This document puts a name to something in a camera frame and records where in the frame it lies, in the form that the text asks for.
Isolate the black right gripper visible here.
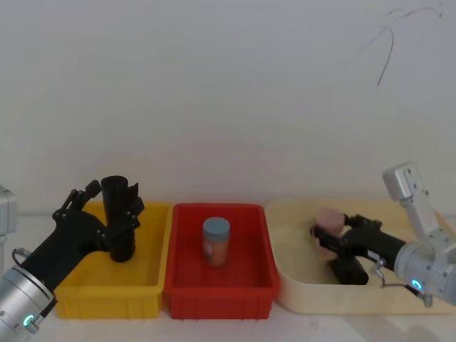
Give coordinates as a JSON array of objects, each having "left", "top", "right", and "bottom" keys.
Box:
[{"left": 309, "top": 214, "right": 407, "bottom": 270}]

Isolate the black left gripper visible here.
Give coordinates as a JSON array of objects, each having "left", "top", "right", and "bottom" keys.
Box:
[{"left": 21, "top": 180, "right": 145, "bottom": 295}]

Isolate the black cylindrical bottle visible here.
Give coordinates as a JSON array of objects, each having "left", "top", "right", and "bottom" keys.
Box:
[{"left": 100, "top": 175, "right": 138, "bottom": 264}]

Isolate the pink cup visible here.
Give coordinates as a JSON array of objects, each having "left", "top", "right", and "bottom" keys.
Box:
[{"left": 311, "top": 209, "right": 345, "bottom": 256}]

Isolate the black bottle lying flat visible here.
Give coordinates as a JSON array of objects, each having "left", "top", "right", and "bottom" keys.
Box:
[{"left": 329, "top": 256, "right": 370, "bottom": 286}]

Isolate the cream plastic bin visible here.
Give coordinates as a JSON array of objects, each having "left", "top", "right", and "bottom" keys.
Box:
[{"left": 265, "top": 199, "right": 456, "bottom": 315}]

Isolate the yellow plastic bin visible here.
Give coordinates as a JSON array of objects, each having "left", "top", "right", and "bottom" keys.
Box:
[{"left": 53, "top": 201, "right": 171, "bottom": 320}]

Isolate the jar with blue lid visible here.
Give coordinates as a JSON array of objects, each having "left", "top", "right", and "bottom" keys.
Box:
[{"left": 202, "top": 217, "right": 230, "bottom": 266}]

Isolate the red plastic bin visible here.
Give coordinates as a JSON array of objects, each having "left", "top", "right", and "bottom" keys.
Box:
[{"left": 162, "top": 202, "right": 279, "bottom": 321}]

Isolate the thin dark right gripper cable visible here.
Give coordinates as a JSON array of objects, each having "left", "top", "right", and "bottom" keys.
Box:
[{"left": 373, "top": 259, "right": 416, "bottom": 290}]

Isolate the thin dark gripper cable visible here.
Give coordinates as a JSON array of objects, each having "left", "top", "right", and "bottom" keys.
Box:
[
  {"left": 373, "top": 259, "right": 416, "bottom": 290},
  {"left": 11, "top": 248, "right": 31, "bottom": 267}
]

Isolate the thin dark left gripper cable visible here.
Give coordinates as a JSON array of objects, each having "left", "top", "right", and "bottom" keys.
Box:
[{"left": 11, "top": 248, "right": 31, "bottom": 267}]

